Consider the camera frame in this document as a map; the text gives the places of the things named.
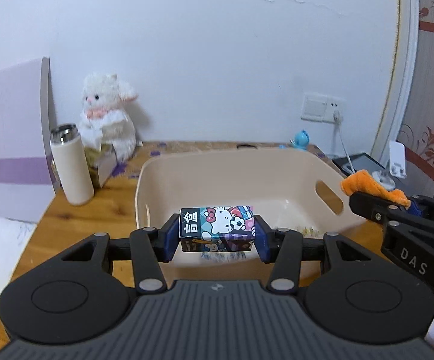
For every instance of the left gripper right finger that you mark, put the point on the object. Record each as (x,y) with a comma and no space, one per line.
(284,250)

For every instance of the white wall switch socket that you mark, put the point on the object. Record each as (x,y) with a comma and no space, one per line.
(322,108)

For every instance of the blue bird figurine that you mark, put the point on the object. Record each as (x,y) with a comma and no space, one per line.
(300,141)

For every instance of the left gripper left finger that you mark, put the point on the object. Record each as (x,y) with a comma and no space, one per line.
(150,246)

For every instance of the dark grey tablet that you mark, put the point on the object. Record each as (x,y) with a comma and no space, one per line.
(359,162)

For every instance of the cream thermos bottle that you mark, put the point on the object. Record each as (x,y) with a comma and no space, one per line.
(70,162)

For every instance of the purple white headboard panel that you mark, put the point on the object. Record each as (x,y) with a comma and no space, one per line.
(27,182)

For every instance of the tissue box with tissue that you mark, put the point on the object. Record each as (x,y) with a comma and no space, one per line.
(100,162)

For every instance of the orange plush toy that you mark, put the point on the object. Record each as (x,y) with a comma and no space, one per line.
(362,181)

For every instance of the beige plastic storage bin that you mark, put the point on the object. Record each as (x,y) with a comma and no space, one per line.
(284,186)

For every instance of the floral fabric pouch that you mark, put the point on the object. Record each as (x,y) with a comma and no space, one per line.
(306,230)

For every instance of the white phone stand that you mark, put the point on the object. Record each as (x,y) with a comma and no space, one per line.
(396,168)

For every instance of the white plush bunny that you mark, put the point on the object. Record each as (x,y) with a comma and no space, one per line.
(104,119)

